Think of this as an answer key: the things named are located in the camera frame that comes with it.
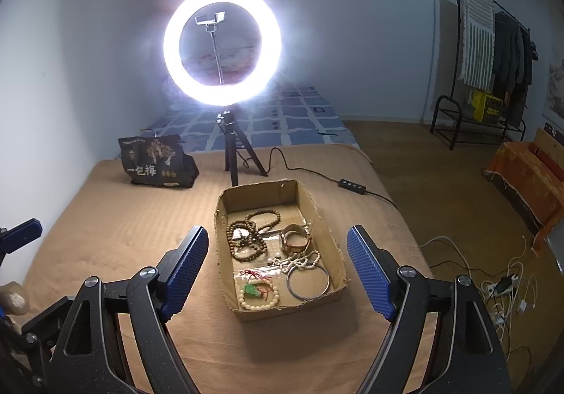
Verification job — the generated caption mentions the black inline switch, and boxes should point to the black inline switch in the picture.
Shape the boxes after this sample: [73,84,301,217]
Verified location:
[338,177,367,193]

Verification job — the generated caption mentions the green pendant red string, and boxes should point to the green pendant red string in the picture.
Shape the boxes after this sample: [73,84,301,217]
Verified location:
[240,271,276,300]

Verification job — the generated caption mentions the striped hanging towel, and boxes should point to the striped hanging towel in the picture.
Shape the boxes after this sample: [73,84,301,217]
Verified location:
[458,0,496,86]

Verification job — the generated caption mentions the wall poster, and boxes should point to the wall poster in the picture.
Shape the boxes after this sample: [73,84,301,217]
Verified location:
[544,59,564,130]

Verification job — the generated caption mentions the blue checked bedsheet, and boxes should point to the blue checked bedsheet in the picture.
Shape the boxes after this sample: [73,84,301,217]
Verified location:
[141,83,357,154]

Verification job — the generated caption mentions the white ring light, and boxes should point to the white ring light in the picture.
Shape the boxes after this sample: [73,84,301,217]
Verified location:
[163,0,283,106]

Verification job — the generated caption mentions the gold brown wristwatch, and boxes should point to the gold brown wristwatch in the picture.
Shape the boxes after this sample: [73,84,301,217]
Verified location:
[279,223,313,256]

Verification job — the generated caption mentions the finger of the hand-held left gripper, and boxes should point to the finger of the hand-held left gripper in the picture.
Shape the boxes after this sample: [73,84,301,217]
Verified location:
[20,295,79,347]
[0,218,43,254]

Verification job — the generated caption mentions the dark hanging clothes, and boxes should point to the dark hanging clothes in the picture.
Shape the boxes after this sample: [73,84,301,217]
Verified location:
[491,11,539,106]

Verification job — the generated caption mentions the dark wooden bead necklace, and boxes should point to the dark wooden bead necklace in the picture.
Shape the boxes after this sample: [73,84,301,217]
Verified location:
[226,209,282,263]

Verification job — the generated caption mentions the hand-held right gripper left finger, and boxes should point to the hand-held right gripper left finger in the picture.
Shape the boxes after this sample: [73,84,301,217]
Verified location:
[48,225,210,394]

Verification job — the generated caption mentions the silver metal bangle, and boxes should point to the silver metal bangle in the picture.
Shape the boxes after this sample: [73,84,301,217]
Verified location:
[286,264,330,300]

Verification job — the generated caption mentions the yellow box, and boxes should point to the yellow box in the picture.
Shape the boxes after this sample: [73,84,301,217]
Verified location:
[471,90,504,124]

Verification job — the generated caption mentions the white power strip with cables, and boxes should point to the white power strip with cables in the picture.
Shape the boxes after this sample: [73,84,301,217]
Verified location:
[418,235,542,359]

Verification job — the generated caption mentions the white bead necklace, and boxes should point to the white bead necklace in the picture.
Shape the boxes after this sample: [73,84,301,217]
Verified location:
[266,250,321,275]

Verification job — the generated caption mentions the cardboard box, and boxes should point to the cardboard box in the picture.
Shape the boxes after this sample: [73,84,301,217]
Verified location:
[214,179,349,323]

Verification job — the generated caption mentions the orange cloth covered furniture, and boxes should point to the orange cloth covered furniture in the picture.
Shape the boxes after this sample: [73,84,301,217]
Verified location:
[483,141,564,236]

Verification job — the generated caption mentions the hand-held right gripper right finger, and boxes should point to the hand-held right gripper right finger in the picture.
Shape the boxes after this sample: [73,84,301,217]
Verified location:
[346,225,514,394]

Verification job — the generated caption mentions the cream bead bracelet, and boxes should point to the cream bead bracelet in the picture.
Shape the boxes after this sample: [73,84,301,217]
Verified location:
[238,279,280,312]

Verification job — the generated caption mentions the black printed snack bag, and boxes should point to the black printed snack bag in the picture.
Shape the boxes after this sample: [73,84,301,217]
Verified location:
[118,135,200,189]

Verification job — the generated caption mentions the black power cable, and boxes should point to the black power cable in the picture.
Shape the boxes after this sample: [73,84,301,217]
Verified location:
[238,147,397,206]

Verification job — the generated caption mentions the black tripod stand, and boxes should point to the black tripod stand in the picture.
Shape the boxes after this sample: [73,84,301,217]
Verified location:
[214,110,268,187]

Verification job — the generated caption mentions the person's left hand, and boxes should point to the person's left hand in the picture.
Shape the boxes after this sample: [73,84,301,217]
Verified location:
[0,282,29,316]

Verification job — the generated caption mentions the black clothes rack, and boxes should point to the black clothes rack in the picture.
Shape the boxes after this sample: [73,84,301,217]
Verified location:
[429,0,540,151]

